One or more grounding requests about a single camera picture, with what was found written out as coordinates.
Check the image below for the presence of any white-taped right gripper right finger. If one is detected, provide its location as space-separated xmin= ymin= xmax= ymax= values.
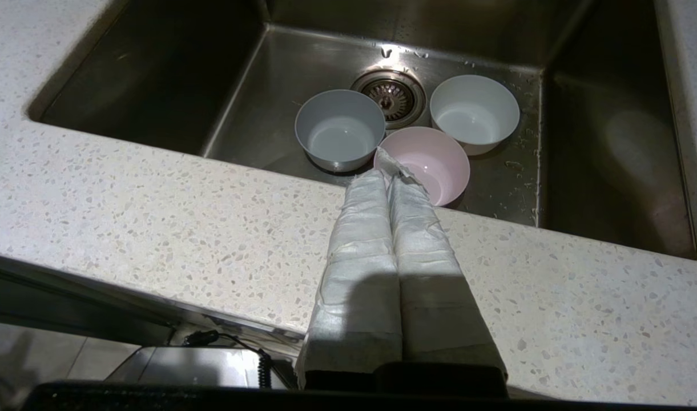
xmin=374 ymin=147 xmax=507 ymax=381

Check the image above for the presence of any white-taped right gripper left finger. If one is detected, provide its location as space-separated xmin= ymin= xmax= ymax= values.
xmin=297 ymin=170 xmax=405 ymax=390

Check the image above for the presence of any pale pink bowl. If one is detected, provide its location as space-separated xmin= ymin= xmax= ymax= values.
xmin=374 ymin=127 xmax=471 ymax=207

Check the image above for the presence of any pale blue bowl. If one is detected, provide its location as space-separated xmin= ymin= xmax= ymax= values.
xmin=295 ymin=89 xmax=386 ymax=173

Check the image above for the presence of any pale green bowl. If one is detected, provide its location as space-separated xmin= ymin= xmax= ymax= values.
xmin=430 ymin=74 xmax=521 ymax=156

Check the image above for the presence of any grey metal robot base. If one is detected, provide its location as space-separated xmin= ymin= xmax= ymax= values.
xmin=104 ymin=345 xmax=280 ymax=390

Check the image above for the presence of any stainless steel sink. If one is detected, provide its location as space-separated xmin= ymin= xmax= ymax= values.
xmin=26 ymin=0 xmax=697 ymax=261

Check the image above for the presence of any round metal drain strainer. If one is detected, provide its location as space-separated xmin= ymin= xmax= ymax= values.
xmin=350 ymin=69 xmax=427 ymax=130

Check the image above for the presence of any dark under-counter cabinet front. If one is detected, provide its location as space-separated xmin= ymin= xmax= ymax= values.
xmin=0 ymin=251 xmax=306 ymax=346

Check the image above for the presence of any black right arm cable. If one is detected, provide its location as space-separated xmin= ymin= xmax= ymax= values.
xmin=183 ymin=329 xmax=273 ymax=389

